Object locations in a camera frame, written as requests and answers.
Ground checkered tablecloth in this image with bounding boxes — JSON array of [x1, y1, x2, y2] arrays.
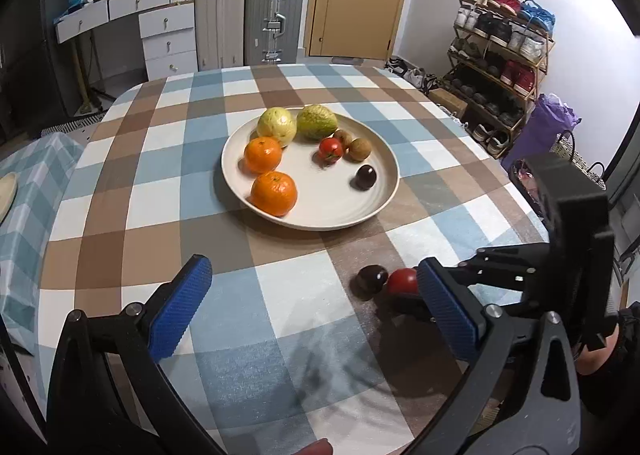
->
[[37, 64, 551, 455]]

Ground small cardboard box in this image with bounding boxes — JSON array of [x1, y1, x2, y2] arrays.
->
[[429, 87, 468, 118]]

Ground blue checkered cloth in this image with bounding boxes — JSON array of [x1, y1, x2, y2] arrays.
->
[[0, 132, 86, 356]]

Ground pile of shoes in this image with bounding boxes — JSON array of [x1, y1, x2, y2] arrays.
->
[[385, 57, 441, 93]]

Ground white desk with drawers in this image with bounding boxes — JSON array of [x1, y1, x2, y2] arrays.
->
[[55, 0, 198, 80]]

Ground small orange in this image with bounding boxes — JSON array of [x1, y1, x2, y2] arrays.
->
[[243, 136, 283, 174]]

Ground silver suitcase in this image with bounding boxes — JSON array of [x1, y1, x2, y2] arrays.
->
[[244, 0, 306, 66]]

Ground wicker basket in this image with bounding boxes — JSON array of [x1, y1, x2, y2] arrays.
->
[[550, 132, 608, 186]]

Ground person's right hand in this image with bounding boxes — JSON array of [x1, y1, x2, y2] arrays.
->
[[576, 325, 621, 376]]

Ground yellow guava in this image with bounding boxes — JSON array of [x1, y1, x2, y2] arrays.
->
[[256, 107, 298, 148]]

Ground dark plum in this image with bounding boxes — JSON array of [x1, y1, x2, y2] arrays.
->
[[356, 265, 389, 295], [355, 164, 378, 190]]

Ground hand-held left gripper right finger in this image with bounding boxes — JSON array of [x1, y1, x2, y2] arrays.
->
[[400, 257, 581, 455]]

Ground beige oval plate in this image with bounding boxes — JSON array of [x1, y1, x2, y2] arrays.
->
[[0, 172, 18, 223]]

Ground red tomato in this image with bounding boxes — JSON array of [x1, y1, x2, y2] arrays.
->
[[318, 137, 345, 164], [386, 267, 420, 297]]

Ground person's left hand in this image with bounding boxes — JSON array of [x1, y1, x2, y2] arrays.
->
[[292, 437, 333, 455]]

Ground white suitcase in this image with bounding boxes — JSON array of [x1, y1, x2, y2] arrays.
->
[[194, 0, 247, 72]]

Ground large orange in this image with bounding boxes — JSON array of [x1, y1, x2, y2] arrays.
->
[[249, 171, 299, 216]]

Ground wooden shoe rack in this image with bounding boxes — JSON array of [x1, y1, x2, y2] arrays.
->
[[442, 0, 556, 156]]

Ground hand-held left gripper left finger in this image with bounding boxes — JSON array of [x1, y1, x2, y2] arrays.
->
[[45, 255, 228, 455]]

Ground green guava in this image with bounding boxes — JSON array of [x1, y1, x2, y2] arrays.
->
[[296, 104, 339, 142]]

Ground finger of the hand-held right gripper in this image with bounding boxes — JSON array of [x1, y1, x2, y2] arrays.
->
[[390, 294, 441, 325], [457, 244, 551, 293]]

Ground beige round plate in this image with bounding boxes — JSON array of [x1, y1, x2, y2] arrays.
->
[[221, 106, 400, 232]]

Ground purple plastic bag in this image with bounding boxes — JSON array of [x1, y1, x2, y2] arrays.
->
[[501, 94, 582, 176]]

